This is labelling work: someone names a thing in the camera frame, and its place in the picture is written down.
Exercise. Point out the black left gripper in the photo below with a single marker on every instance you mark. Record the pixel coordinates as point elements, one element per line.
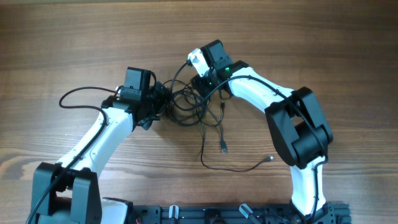
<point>161,101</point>

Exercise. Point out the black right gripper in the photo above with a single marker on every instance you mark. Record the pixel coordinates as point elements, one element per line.
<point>199,82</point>

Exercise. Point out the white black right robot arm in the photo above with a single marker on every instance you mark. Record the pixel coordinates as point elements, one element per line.
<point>299,130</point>

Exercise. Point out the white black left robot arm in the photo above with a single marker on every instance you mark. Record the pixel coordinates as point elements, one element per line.
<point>68,190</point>

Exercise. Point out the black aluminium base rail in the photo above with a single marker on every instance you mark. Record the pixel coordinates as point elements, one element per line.
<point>330,213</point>

